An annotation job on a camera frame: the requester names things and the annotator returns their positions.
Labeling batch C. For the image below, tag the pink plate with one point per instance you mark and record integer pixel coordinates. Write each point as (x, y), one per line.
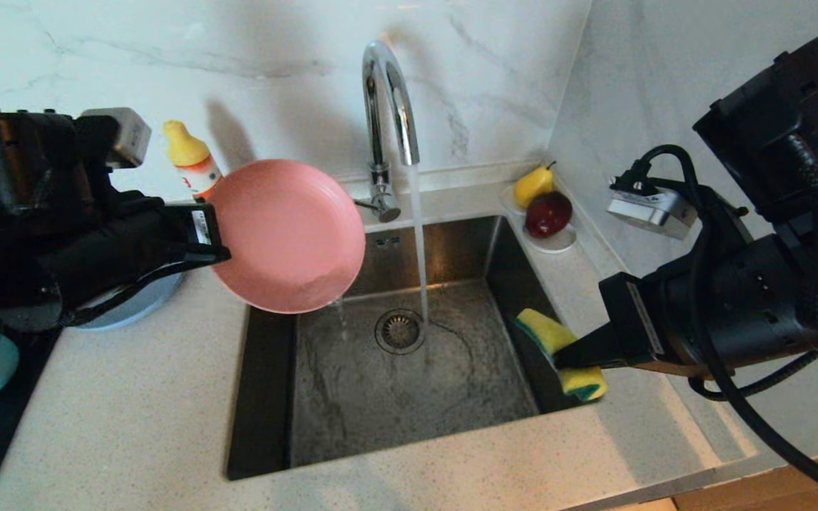
(288, 234)

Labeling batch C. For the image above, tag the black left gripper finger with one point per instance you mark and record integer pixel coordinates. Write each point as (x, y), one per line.
(210, 254)

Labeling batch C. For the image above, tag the yellow green fish-shaped sponge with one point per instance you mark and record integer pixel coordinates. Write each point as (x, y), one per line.
(547, 333)

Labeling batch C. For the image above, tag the small white dish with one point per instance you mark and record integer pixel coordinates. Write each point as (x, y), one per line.
(554, 246)

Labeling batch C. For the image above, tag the chrome curved faucet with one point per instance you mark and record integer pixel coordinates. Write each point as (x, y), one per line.
(376, 106)

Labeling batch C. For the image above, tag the brown wooden cabinet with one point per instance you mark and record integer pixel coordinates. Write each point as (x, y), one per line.
(806, 490)

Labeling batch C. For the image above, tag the dark red apple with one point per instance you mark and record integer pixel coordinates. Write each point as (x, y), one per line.
(547, 214)

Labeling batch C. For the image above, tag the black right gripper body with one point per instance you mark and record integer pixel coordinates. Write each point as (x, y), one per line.
(640, 319)

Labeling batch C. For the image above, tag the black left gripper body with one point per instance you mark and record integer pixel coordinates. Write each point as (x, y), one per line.
(139, 248)

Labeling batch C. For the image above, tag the round metal drain strainer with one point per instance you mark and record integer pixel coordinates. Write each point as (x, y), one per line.
(400, 331)

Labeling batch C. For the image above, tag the blue plate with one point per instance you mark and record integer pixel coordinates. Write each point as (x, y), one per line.
(139, 301)

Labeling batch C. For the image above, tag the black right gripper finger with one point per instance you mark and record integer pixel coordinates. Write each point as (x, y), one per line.
(593, 349)

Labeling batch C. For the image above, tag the stainless steel sink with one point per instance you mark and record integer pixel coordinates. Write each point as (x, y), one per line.
(416, 397)

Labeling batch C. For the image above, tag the orange yellow detergent bottle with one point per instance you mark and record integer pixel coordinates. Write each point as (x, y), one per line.
(189, 152)

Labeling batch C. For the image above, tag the yellow pear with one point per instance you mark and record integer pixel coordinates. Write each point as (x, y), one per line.
(531, 186)

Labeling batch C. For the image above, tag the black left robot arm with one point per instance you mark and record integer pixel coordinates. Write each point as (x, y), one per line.
(18, 184)

